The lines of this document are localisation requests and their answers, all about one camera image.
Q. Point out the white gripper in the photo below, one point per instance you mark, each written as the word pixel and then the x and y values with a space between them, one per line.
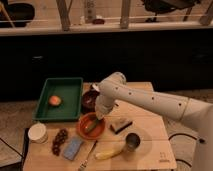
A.
pixel 103 106

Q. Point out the green pepper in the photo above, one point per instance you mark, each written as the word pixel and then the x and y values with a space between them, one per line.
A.
pixel 91 126

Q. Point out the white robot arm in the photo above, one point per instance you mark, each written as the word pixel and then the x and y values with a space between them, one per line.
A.
pixel 194 114

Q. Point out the dark maroon bowl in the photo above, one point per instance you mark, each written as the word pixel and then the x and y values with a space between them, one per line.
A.
pixel 88 101

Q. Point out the orange red bowl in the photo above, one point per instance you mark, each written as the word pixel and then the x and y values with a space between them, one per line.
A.
pixel 84 121

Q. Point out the black yellow scrub sponge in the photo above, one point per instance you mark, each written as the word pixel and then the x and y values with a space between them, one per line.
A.
pixel 120 124

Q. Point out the green plastic tray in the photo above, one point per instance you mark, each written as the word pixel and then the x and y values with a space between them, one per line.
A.
pixel 70 92

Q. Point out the yellow banana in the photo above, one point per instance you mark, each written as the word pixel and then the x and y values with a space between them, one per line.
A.
pixel 107 154

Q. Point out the metal cup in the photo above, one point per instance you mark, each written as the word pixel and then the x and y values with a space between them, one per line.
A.
pixel 132 142

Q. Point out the peach fruit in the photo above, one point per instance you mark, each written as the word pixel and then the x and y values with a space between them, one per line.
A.
pixel 54 100

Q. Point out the blue sponge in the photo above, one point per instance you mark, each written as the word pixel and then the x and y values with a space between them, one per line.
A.
pixel 72 148

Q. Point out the dark grape bunch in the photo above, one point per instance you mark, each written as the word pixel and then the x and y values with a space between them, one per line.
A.
pixel 59 139

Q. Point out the metal fork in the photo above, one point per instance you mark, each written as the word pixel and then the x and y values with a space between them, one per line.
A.
pixel 84 164

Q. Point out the white paper cup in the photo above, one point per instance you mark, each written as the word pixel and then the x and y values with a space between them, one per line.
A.
pixel 38 133

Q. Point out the black office chair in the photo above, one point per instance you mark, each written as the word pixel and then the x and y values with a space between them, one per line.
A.
pixel 168 6

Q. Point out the black chair left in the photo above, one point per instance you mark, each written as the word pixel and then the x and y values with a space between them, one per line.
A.
pixel 20 13

